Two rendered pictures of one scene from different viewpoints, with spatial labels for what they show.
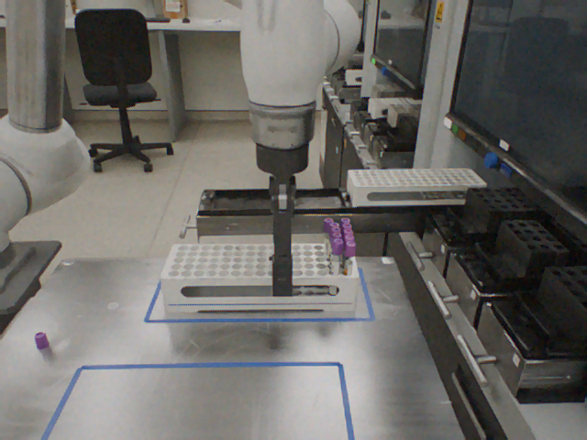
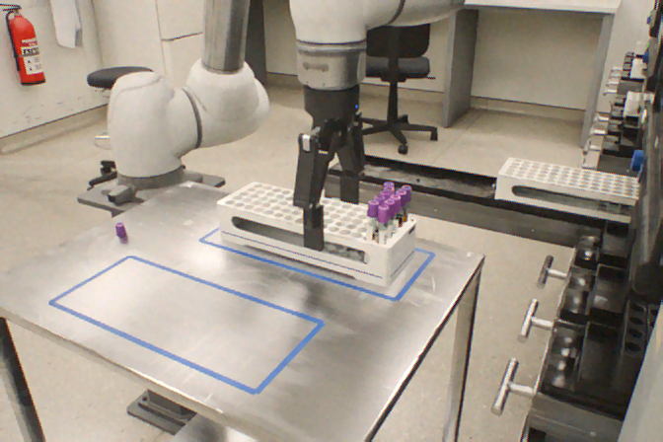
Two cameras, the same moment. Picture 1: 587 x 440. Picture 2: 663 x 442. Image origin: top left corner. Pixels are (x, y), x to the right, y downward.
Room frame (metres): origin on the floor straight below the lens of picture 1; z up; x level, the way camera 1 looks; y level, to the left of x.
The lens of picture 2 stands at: (0.00, -0.38, 1.25)
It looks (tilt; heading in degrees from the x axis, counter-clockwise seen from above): 27 degrees down; 31
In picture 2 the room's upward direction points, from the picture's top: straight up
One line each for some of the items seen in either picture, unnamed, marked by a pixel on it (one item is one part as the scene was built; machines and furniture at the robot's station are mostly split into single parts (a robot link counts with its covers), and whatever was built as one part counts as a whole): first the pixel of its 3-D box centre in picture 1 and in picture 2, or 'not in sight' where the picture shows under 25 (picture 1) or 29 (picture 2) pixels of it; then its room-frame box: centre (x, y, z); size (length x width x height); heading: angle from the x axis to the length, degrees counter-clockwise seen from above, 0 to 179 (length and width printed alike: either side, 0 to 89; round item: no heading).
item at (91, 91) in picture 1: (122, 88); (397, 62); (3.38, 1.21, 0.52); 0.64 x 0.60 x 1.05; 24
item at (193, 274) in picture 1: (261, 276); (314, 229); (0.64, 0.05, 0.85); 0.30 x 0.10 x 0.06; 92
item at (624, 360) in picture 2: (566, 304); (628, 348); (0.58, -0.40, 0.85); 0.12 x 0.02 x 0.06; 3
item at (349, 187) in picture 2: not in sight; (349, 198); (0.69, 0.02, 0.89); 0.03 x 0.01 x 0.07; 92
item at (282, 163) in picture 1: (282, 171); (331, 116); (0.64, 0.02, 1.03); 0.08 x 0.07 x 0.09; 2
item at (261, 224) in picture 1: (336, 211); (481, 202); (1.02, -0.10, 0.78); 0.73 x 0.14 x 0.09; 94
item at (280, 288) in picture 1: (282, 276); (313, 226); (0.58, 0.02, 0.89); 0.03 x 0.01 x 0.07; 92
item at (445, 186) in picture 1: (413, 189); (582, 194); (1.03, -0.28, 0.83); 0.30 x 0.10 x 0.06; 94
